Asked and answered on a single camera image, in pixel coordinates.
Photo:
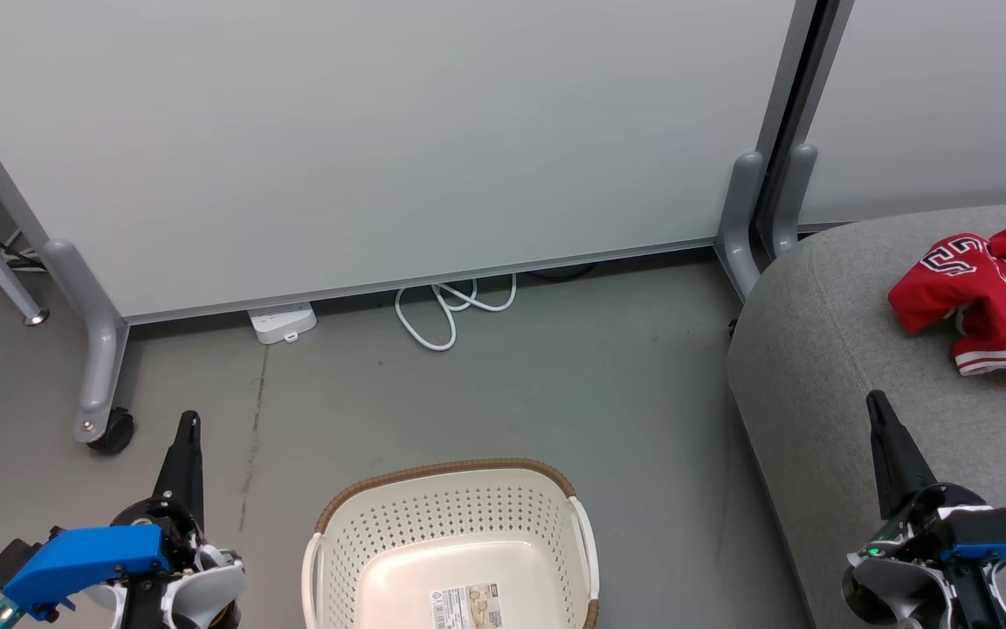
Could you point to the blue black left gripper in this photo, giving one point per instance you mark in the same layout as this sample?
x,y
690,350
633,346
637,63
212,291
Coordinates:
x,y
84,559

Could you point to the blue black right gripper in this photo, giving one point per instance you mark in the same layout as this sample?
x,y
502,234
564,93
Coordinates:
x,y
992,535

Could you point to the red jersey with white stripes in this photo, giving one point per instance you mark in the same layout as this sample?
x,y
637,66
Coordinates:
x,y
992,306

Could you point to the cream perforated laundry basket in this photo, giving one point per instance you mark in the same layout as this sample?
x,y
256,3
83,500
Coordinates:
x,y
433,524

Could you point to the printed paper basket label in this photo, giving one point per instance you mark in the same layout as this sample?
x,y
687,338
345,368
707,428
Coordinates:
x,y
466,607

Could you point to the black caster wheel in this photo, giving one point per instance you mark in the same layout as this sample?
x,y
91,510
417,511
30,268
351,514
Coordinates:
x,y
116,432

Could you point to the grey fabric sofa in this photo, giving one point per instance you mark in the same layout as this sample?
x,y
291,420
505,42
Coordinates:
x,y
852,367

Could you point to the grey partition leg with caster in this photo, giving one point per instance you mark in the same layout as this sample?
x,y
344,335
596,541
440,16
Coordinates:
x,y
101,349

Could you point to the white power strip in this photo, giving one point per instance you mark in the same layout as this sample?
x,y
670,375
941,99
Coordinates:
x,y
283,323

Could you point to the wide white partition panel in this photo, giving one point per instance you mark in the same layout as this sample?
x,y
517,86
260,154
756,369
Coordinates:
x,y
337,131

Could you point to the narrow white partition panel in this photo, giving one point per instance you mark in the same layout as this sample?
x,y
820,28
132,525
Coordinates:
x,y
940,96

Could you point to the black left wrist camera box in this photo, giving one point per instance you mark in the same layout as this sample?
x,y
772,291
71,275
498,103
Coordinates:
x,y
7,563

